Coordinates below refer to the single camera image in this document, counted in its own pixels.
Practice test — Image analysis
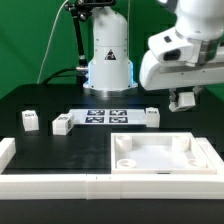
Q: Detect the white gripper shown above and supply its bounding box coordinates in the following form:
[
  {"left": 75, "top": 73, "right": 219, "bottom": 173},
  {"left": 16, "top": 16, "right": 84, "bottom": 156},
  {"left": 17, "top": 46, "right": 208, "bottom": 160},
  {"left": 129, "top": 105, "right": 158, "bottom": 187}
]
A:
[{"left": 139, "top": 49, "right": 224, "bottom": 107}]

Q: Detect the white cable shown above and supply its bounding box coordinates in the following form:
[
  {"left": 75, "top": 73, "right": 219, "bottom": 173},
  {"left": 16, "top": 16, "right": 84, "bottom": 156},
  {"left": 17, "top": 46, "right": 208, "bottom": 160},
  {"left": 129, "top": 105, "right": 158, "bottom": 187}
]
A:
[{"left": 36, "top": 0, "right": 69, "bottom": 85}]

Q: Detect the white square tabletop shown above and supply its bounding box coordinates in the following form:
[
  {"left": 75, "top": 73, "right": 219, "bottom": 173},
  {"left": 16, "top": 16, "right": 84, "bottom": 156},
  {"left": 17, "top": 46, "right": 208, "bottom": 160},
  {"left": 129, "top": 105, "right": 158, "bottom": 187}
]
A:
[{"left": 111, "top": 132, "right": 217, "bottom": 175}]

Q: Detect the white marker sheet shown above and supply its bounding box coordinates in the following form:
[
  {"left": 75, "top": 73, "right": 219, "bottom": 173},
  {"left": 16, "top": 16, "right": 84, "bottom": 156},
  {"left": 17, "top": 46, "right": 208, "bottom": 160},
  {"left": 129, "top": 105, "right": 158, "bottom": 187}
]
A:
[{"left": 70, "top": 109, "right": 146, "bottom": 125}]

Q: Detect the white U-shaped fence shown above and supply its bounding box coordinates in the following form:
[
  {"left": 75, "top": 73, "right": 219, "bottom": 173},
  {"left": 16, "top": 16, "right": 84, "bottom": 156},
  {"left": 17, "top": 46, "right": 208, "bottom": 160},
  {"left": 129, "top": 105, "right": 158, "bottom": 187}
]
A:
[{"left": 0, "top": 138, "right": 224, "bottom": 200}]

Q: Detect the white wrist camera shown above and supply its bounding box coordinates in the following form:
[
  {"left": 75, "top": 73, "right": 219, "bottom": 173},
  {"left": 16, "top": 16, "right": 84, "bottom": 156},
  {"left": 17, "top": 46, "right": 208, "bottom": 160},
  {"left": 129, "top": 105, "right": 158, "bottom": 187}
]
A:
[{"left": 147, "top": 28, "right": 194, "bottom": 65}]

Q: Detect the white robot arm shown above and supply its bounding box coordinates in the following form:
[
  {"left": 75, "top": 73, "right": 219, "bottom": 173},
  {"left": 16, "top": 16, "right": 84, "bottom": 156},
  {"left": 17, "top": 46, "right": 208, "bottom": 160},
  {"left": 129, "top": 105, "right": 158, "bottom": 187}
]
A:
[{"left": 84, "top": 0, "right": 224, "bottom": 111}]

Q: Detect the black cable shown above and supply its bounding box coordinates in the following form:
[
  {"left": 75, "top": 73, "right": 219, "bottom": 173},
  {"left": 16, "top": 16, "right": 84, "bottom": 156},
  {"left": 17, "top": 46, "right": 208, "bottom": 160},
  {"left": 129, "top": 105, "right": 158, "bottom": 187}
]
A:
[{"left": 41, "top": 67, "right": 88, "bottom": 85}]

